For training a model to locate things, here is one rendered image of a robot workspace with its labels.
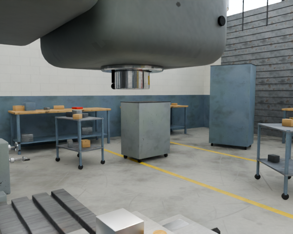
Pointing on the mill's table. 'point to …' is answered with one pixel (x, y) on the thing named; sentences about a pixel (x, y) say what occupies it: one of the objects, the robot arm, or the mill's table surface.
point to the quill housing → (140, 35)
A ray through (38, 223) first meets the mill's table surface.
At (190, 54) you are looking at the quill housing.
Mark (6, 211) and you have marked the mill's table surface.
